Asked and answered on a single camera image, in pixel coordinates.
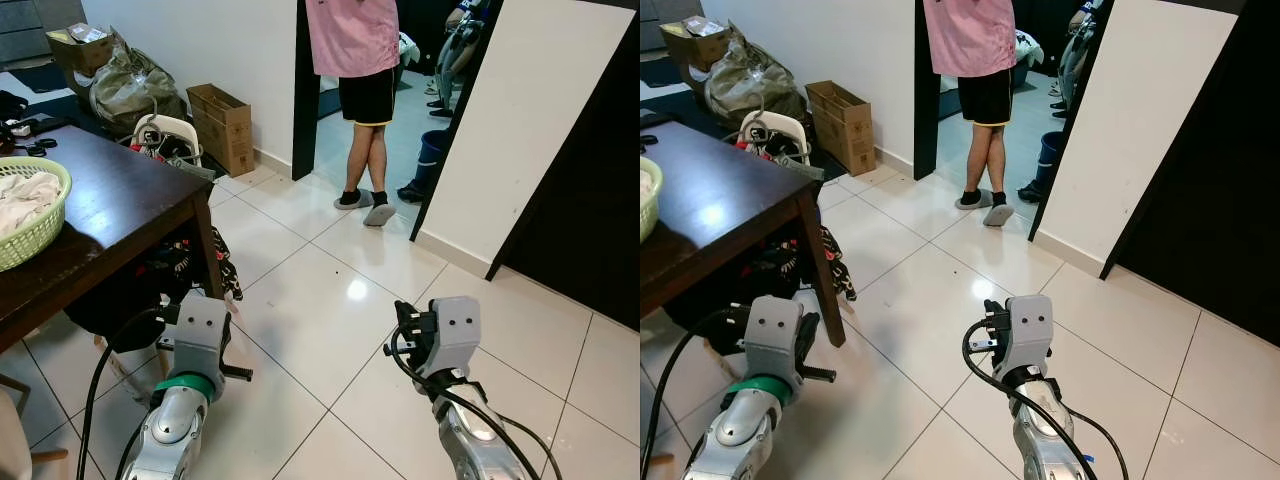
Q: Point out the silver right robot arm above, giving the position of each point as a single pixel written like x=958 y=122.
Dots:
x=470 y=437
x=1040 y=440

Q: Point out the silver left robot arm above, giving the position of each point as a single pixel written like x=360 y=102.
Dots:
x=740 y=437
x=175 y=432

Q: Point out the black shoe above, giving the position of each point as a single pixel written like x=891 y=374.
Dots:
x=1030 y=192
x=412 y=192

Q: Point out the dark wooden table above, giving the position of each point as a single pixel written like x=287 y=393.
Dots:
x=720 y=200
x=120 y=200

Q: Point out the blue bucket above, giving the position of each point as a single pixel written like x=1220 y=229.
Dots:
x=432 y=160
x=1050 y=160

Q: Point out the green plastic basket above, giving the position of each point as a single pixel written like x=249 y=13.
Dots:
x=652 y=215
x=40 y=238

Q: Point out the tall brown cardboard box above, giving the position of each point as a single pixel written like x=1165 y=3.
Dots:
x=845 y=130
x=225 y=130

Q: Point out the white cloth in basket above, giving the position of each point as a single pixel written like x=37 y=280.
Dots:
x=644 y=185
x=25 y=200

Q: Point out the white door panel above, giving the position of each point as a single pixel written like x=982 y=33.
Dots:
x=1130 y=130
x=520 y=130

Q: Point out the large clear plastic bag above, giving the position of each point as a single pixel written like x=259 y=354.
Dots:
x=755 y=90
x=135 y=95

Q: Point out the silver black machine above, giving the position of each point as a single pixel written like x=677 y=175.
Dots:
x=1075 y=50
x=458 y=50

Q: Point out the person in pink shirt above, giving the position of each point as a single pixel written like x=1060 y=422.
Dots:
x=350 y=40
x=965 y=40

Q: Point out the dark floor mat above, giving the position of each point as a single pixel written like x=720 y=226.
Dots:
x=40 y=78
x=665 y=72

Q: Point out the open brown cardboard box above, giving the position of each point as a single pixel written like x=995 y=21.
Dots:
x=690 y=45
x=75 y=55

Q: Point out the grey drawer cabinet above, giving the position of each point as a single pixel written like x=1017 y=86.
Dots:
x=40 y=25
x=670 y=10

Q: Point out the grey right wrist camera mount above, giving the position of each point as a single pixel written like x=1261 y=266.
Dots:
x=1030 y=330
x=455 y=335

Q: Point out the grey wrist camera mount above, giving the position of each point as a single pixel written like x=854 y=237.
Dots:
x=1030 y=330
x=775 y=335
x=455 y=335
x=203 y=330

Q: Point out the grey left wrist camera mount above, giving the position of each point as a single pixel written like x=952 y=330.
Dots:
x=775 y=335
x=203 y=330

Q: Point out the black door frame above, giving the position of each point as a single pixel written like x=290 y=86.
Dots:
x=305 y=90
x=925 y=90

